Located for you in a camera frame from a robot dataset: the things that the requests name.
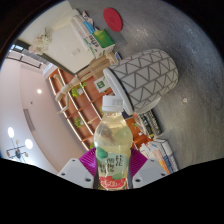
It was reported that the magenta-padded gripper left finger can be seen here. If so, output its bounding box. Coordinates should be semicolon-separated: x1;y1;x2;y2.
57;147;98;190

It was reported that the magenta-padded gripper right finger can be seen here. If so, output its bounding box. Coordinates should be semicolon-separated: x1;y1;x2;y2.
129;147;168;190

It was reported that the clear drink bottle white cap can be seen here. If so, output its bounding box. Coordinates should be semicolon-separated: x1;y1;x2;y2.
93;95;133;192

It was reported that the dark book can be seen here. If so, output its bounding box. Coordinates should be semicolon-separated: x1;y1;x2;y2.
138;111;158;134
143;109;163;138

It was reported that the wooden shelf unit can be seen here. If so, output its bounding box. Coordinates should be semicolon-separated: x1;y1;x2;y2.
48;68;151;151

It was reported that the branched ceiling lamp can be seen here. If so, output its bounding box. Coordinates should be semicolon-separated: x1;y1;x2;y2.
5;126;34;161

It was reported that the ceiling air vent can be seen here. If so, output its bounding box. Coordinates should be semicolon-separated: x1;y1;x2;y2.
22;108;36;133

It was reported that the white mug triangle pattern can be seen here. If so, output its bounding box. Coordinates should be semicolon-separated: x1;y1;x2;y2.
102;48;179;116

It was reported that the grey curtain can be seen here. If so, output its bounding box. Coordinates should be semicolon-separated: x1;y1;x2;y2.
6;49;51;66

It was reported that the white partition black top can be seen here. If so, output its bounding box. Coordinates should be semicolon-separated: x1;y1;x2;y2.
13;8;101;76

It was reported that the green white box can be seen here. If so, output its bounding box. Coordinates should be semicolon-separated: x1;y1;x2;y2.
84;29;116;59

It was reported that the blue white tissue pack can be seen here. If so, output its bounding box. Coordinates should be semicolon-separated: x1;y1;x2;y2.
83;18;97;35

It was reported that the flat round red coaster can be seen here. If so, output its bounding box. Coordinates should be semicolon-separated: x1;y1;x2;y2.
102;7;124;33

